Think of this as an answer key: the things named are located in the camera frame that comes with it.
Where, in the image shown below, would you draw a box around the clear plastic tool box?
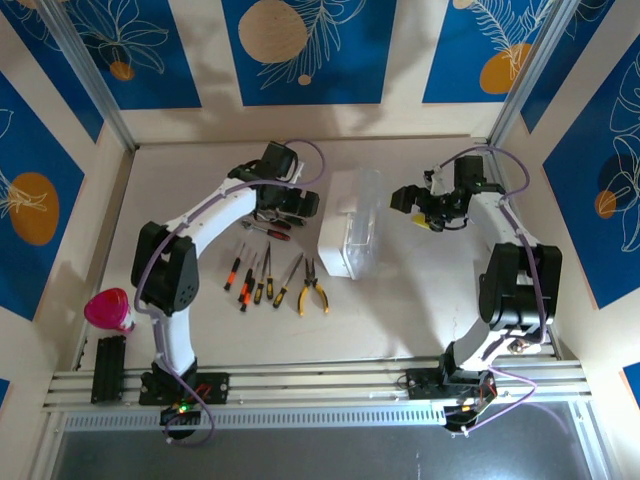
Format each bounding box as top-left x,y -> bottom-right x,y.
317,167 -> 385,281

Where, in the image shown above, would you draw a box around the red handled ratchet wrench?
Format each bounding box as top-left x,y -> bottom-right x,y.
241,218 -> 292,243

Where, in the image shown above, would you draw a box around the yellow handled pliers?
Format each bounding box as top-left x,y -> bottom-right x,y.
297,256 -> 331,317

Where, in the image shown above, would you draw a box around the yellow black handled file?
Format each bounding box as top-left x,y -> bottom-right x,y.
272,252 -> 306,310

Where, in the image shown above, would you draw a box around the row of small screwdrivers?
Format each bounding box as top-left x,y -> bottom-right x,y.
253,241 -> 274,306

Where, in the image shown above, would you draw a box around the pink plastic cup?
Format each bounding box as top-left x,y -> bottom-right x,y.
83,287 -> 137,334

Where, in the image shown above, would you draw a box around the black controller board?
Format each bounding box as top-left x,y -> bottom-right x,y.
158,401 -> 202,427
442,377 -> 499,435

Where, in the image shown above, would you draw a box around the blue floral wall panel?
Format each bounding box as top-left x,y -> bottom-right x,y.
519,0 -> 640,134
0,69 -> 86,322
422,0 -> 556,105
0,0 -> 105,145
542,47 -> 640,311
221,0 -> 399,107
64,0 -> 203,110

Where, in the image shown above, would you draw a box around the aluminium corner post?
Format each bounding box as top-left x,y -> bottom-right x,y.
487,0 -> 576,149
37,0 -> 139,151

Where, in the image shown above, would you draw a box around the aluminium front rail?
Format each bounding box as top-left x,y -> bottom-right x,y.
42,355 -> 594,416

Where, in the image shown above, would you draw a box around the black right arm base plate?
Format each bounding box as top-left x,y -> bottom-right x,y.
405,367 -> 451,401

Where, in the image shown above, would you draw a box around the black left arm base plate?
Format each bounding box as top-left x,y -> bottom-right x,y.
138,370 -> 231,407

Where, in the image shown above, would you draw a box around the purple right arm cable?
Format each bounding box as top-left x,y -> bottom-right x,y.
442,144 -> 576,437

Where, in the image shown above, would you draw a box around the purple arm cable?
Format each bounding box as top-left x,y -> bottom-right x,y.
442,144 -> 576,437
133,138 -> 330,449

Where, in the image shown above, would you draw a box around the slotted grey cable tray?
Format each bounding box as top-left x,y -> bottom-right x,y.
62,405 -> 449,432

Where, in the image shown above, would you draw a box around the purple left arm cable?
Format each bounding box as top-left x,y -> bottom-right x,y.
133,138 -> 330,449

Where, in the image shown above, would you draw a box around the black extrusion bracket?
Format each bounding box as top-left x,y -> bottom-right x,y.
89,335 -> 126,404

